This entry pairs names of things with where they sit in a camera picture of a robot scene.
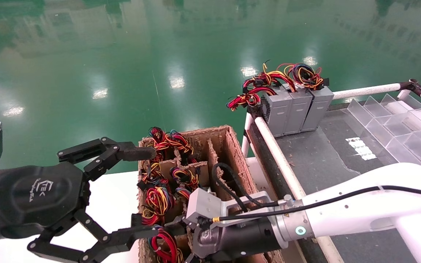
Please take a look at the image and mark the white pipe post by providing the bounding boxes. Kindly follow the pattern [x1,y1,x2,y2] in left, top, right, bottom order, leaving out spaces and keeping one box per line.
[241,113,255,158]

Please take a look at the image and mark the white label sticker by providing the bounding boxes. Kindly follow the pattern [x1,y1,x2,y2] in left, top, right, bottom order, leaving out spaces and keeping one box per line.
[345,137,378,161]

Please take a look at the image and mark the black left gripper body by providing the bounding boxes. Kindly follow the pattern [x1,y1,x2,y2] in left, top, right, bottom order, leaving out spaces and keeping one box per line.
[0,162,91,239]

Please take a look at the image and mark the long white pipe rail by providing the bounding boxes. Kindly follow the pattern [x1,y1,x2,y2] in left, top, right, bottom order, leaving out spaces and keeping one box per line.
[254,116,345,263]

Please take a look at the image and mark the clear acrylic divider tray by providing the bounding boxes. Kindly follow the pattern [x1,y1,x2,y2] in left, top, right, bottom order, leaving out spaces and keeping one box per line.
[342,93,421,175]

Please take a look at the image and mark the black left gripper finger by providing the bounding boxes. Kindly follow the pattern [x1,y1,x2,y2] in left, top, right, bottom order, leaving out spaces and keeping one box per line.
[58,137,157,182]
[27,210,159,263]

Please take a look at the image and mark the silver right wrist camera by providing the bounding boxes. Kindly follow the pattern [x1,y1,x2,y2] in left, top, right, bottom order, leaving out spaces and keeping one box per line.
[186,187,280,229]

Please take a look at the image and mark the brown cardboard divider box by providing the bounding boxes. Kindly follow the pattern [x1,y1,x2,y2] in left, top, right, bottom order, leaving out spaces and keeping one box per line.
[137,125,286,263]

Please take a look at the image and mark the black pipe joint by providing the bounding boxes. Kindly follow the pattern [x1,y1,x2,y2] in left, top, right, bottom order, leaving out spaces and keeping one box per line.
[399,78,421,96]

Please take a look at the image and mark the grey power supply colourful wires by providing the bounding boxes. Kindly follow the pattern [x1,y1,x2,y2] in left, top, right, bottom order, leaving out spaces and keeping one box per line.
[287,63,335,132]
[175,186,193,201]
[132,186,176,229]
[167,131,198,164]
[227,86,293,138]
[137,159,169,190]
[148,127,171,152]
[170,166,201,191]
[243,61,314,136]
[148,227,183,263]

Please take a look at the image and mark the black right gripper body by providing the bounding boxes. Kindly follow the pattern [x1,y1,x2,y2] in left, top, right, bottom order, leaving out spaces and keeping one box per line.
[192,216,282,262]

